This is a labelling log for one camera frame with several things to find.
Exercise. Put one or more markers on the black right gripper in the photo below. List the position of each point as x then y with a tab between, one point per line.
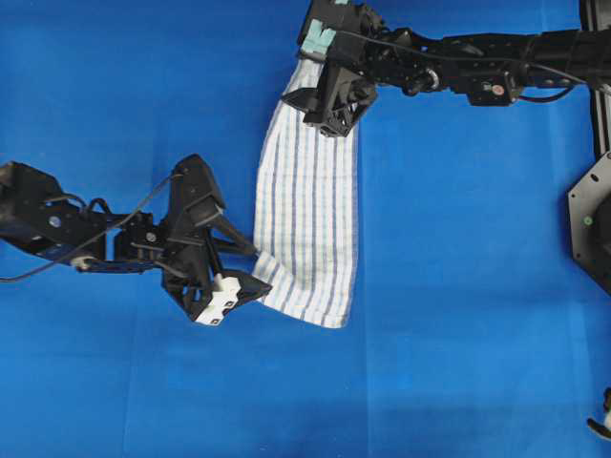
334	34

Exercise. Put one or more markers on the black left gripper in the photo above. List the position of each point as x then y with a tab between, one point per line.
192	272

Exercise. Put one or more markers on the blue striped white towel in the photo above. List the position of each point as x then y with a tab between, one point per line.
306	220

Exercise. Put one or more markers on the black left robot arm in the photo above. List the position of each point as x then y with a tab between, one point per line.
40	219

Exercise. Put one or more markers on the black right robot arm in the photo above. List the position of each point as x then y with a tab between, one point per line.
491	69

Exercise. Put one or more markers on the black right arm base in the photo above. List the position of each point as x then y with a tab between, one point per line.
589	215

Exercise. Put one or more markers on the black white clip object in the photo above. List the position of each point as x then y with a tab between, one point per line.
602	428

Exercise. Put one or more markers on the black aluminium rail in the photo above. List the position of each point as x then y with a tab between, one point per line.
595	20

